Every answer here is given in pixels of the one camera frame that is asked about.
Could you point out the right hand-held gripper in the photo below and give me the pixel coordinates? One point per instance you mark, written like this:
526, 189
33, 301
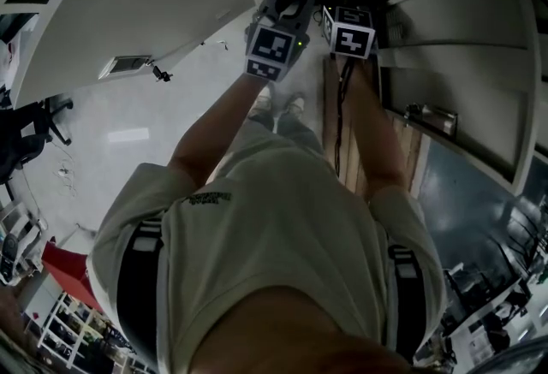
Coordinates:
351, 36

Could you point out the person's grey trousers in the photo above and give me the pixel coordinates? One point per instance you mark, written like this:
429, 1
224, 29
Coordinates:
295, 130

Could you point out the locker key with black fob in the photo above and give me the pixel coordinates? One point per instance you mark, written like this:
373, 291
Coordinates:
162, 73

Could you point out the black office chair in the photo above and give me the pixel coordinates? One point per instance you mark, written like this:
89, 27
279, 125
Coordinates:
30, 128

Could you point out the metal door latch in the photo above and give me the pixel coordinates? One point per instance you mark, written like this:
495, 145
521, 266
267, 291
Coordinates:
432, 115

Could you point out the person's left forearm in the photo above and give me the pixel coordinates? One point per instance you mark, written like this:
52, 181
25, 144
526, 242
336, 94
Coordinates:
214, 128

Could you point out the white shelf rack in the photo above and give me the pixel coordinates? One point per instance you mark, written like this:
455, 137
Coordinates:
73, 329

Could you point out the person's right shoe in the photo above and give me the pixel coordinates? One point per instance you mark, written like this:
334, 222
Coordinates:
295, 105

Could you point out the person's white t-shirt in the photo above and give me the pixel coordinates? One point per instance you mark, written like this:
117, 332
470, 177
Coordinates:
278, 235

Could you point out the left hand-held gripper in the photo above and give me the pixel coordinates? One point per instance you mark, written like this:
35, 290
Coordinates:
269, 48

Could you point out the person's left shoe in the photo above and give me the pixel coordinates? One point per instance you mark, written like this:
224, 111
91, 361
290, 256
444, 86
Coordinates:
261, 100

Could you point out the person's right forearm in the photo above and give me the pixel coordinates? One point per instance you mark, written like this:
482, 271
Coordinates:
377, 128

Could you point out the red cloth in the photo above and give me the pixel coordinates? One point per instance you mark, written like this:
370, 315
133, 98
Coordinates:
70, 274

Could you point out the person's shoe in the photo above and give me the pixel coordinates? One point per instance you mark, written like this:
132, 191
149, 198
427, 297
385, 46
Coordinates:
295, 105
261, 100

